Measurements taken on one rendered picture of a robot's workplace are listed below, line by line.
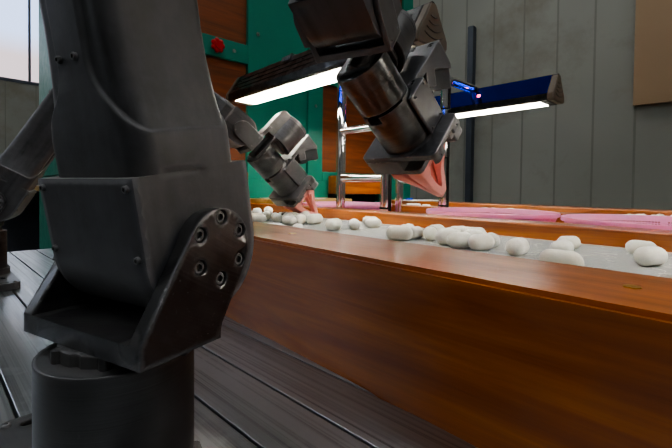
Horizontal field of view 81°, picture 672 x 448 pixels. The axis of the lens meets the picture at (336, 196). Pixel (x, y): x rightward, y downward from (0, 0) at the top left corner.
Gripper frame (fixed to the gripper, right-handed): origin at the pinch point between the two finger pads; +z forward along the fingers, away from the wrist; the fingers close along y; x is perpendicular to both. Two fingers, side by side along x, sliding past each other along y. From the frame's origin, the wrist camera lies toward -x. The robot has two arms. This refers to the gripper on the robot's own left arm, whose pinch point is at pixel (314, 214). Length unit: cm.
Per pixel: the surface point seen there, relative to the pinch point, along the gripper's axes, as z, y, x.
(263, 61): -20, 46, -46
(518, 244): -9, -50, 8
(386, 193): 6.3, -10.4, -11.9
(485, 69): 98, 67, -206
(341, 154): -0.1, 4.7, -19.1
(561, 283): -26, -61, 21
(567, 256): -13, -57, 12
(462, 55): 88, 84, -216
